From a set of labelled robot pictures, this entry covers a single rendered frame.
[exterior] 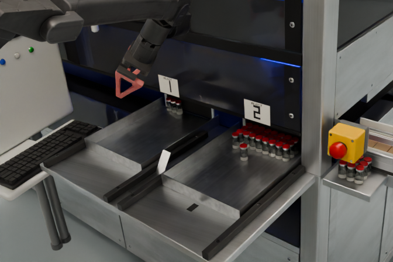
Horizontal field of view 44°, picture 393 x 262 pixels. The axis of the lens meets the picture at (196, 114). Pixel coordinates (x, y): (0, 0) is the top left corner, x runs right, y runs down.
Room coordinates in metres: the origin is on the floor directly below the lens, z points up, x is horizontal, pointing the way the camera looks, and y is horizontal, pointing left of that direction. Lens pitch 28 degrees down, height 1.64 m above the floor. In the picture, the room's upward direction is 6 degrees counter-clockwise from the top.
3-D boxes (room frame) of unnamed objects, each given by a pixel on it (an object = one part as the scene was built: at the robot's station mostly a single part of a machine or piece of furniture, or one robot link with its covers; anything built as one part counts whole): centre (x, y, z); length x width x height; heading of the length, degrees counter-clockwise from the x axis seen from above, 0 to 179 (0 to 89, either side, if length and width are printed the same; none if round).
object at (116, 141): (1.33, 0.14, 0.90); 0.34 x 0.26 x 0.04; 136
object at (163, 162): (1.09, 0.14, 0.91); 0.14 x 0.03 x 0.06; 135
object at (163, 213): (1.17, 0.07, 0.87); 0.70 x 0.48 x 0.02; 46
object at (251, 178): (1.10, -0.10, 0.90); 0.34 x 0.26 x 0.04; 136
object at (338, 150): (0.97, -0.33, 0.99); 0.04 x 0.04 x 0.04; 46
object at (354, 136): (1.01, -0.36, 0.99); 0.08 x 0.07 x 0.07; 136
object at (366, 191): (1.03, -0.40, 0.87); 0.14 x 0.13 x 0.02; 136
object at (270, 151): (1.18, -0.18, 0.91); 0.18 x 0.02 x 0.05; 46
